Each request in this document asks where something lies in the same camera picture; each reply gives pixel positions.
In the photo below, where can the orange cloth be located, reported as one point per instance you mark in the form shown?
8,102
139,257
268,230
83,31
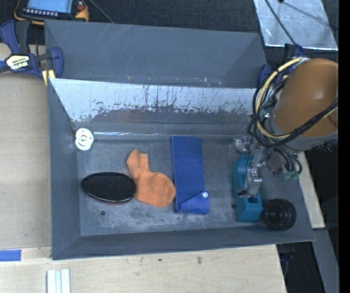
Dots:
153,188

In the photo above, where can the blue folded pouch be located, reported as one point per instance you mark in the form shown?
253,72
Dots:
188,169

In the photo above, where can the teal block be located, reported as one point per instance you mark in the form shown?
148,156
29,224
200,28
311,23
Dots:
248,209

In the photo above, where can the grey metal bin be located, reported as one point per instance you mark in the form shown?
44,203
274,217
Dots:
150,53

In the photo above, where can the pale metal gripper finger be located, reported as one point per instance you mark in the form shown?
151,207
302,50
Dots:
242,191
255,182

